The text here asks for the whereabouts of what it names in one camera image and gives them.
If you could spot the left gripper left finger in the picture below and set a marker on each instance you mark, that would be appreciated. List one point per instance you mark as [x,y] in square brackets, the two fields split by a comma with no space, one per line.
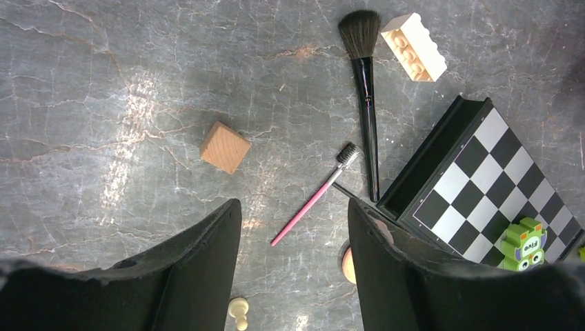
[182,283]

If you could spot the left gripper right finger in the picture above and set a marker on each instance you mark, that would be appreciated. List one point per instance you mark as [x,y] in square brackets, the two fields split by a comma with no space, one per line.
[405,283]

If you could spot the green owl toy block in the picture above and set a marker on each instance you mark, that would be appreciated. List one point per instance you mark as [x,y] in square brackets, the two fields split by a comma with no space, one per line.
[522,245]

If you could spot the white lego brick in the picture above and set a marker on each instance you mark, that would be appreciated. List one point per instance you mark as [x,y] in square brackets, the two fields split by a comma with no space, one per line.
[411,44]

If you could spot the thin black makeup stick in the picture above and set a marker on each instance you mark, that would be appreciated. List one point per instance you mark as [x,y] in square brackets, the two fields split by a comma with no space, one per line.
[349,194]

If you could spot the round pink powder puff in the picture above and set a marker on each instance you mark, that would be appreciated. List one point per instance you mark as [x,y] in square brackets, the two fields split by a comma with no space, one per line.
[347,265]

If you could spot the pink lip gloss wand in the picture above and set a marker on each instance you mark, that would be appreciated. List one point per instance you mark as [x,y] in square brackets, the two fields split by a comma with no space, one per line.
[345,158]

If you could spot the brown wooden cube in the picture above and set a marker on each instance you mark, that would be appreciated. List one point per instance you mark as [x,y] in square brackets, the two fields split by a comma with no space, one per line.
[224,148]

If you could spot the cream chess pawn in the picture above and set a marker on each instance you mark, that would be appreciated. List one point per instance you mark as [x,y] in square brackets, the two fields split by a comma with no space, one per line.
[238,309]

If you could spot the black white chessboard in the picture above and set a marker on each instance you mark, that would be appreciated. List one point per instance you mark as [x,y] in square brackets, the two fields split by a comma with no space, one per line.
[469,180]

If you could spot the black makeup brush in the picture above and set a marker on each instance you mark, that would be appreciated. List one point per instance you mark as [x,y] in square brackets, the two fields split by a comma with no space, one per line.
[358,31]

